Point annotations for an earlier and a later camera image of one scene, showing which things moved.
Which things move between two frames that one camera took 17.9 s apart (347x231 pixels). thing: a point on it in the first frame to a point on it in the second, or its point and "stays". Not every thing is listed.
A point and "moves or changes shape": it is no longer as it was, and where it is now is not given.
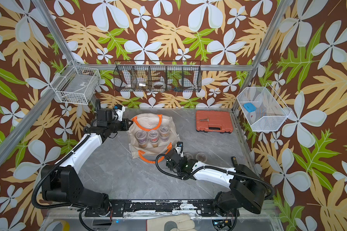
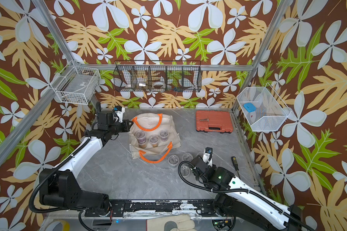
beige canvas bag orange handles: (151, 135) stays
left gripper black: (126, 125) stays
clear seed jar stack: (141, 136) stays
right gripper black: (168, 165) to (212, 168)
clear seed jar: (188, 156) moves or changes shape
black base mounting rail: (146, 208) stays
